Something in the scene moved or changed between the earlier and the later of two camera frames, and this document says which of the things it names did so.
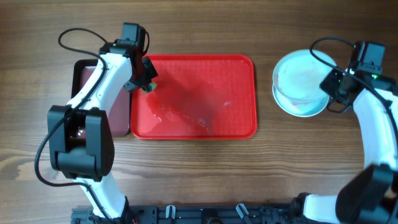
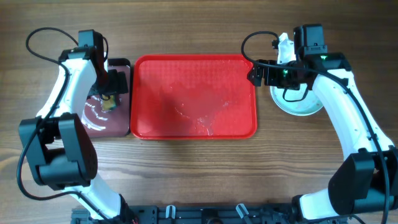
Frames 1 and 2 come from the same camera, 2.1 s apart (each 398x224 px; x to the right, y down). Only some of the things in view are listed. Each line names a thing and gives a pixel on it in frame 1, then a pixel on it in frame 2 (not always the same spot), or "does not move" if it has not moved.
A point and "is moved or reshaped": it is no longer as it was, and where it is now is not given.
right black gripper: (328, 84) -> (272, 79)
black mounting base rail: (194, 214) does not move
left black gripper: (132, 84) -> (120, 86)
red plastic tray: (203, 96) does not move
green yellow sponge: (152, 86) is moved or reshaped
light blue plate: (301, 100) does not move
